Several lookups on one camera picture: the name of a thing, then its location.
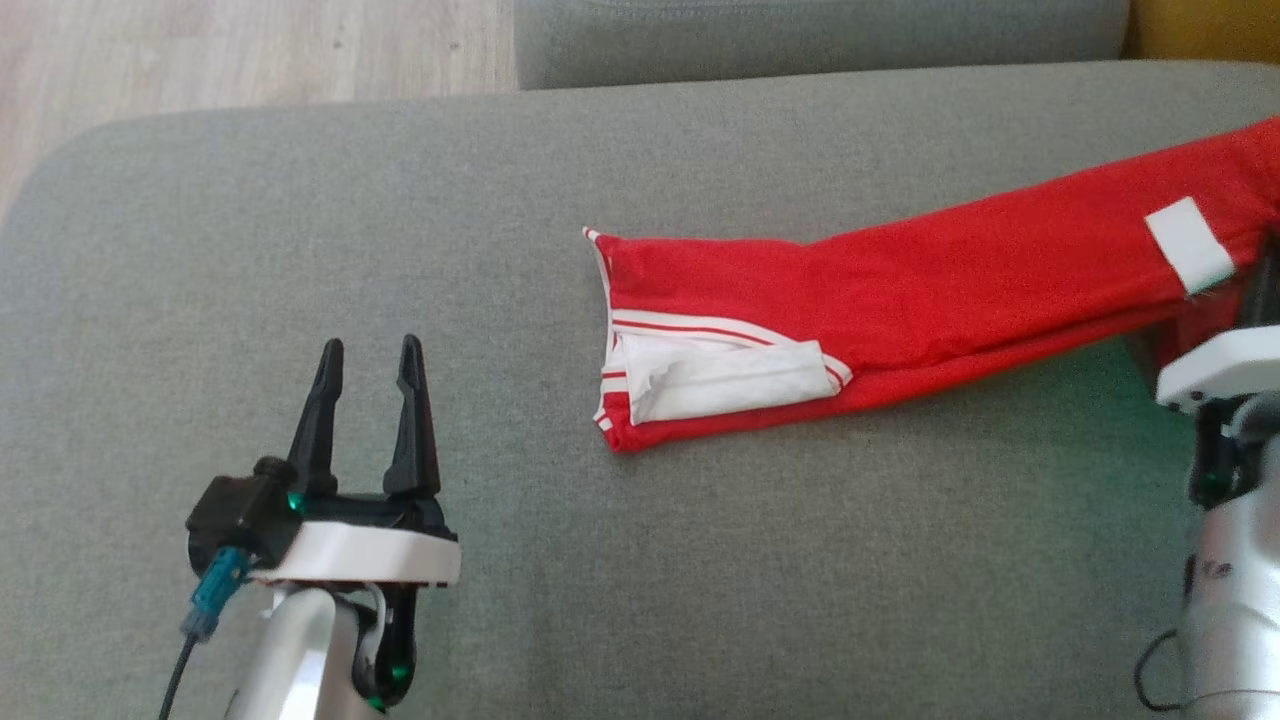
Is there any grey sofa backrest section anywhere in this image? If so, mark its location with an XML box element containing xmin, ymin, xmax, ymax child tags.
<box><xmin>513</xmin><ymin>0</ymin><xmax>1131</xmax><ymax>91</ymax></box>

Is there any red basketball jersey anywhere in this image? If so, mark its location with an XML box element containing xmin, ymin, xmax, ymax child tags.
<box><xmin>583</xmin><ymin>118</ymin><xmax>1280</xmax><ymax>453</ymax></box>

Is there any yellow upholstered sofa section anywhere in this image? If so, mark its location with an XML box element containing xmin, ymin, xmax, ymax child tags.
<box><xmin>1122</xmin><ymin>0</ymin><xmax>1280</xmax><ymax>66</ymax></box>

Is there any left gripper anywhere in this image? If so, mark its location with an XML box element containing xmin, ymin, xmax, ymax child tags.
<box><xmin>248</xmin><ymin>333</ymin><xmax>463</xmax><ymax>589</ymax></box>

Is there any right cable with teal connector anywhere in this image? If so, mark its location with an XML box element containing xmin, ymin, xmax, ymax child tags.
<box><xmin>1135</xmin><ymin>628</ymin><xmax>1186</xmax><ymax>713</ymax></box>

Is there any left cable with teal connector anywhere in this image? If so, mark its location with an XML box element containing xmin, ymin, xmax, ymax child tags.
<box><xmin>158</xmin><ymin>545</ymin><xmax>253</xmax><ymax>720</ymax></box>

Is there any cable with teal connector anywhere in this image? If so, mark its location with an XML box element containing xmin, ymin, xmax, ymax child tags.
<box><xmin>158</xmin><ymin>545</ymin><xmax>253</xmax><ymax>720</ymax></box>
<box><xmin>1135</xmin><ymin>628</ymin><xmax>1186</xmax><ymax>713</ymax></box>

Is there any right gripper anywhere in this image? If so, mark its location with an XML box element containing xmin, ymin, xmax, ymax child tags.
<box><xmin>1155</xmin><ymin>235</ymin><xmax>1280</xmax><ymax>414</ymax></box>

